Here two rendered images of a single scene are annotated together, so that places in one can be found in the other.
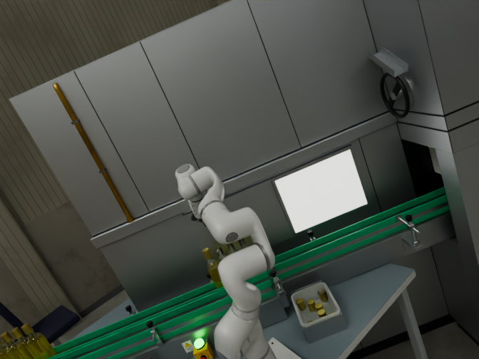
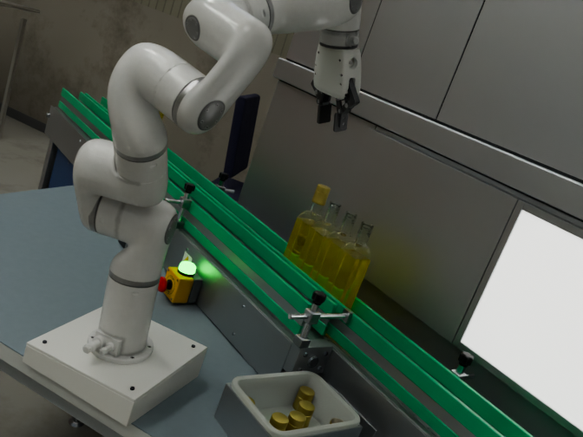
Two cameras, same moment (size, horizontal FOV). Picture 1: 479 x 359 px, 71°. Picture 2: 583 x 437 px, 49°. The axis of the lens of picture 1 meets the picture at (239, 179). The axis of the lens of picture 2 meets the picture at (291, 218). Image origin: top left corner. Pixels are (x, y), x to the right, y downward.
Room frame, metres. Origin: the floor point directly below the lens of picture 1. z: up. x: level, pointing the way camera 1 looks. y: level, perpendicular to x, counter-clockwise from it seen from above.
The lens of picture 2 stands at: (0.38, -0.78, 1.47)
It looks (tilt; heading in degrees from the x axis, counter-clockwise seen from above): 15 degrees down; 46
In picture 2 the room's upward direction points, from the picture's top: 20 degrees clockwise
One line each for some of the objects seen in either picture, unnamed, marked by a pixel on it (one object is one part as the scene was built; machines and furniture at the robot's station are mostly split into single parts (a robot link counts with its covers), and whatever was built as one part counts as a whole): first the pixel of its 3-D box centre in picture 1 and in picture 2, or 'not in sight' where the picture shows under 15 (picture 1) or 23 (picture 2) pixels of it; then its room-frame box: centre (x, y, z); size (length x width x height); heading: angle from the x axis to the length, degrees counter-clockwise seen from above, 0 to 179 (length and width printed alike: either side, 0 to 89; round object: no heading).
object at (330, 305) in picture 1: (316, 310); (290, 418); (1.23, -0.08, 0.80); 0.22 x 0.17 x 0.09; 178
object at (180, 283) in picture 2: (203, 352); (180, 285); (1.28, 0.46, 0.79); 0.07 x 0.07 x 0.07; 88
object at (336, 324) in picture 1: (315, 307); (298, 420); (1.25, -0.08, 0.79); 0.27 x 0.17 x 0.08; 178
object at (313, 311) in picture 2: (276, 280); (318, 319); (1.33, 0.03, 0.95); 0.17 x 0.03 x 0.12; 178
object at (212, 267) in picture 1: (219, 278); (300, 251); (1.47, 0.28, 0.99); 0.06 x 0.06 x 0.21; 87
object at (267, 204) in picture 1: (278, 209); (481, 270); (1.58, -0.12, 1.15); 0.90 x 0.03 x 0.34; 88
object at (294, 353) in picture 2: (282, 294); (309, 357); (1.35, 0.03, 0.85); 0.09 x 0.04 x 0.07; 178
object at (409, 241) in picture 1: (411, 235); not in sight; (1.30, -0.61, 0.90); 0.17 x 0.05 x 0.23; 178
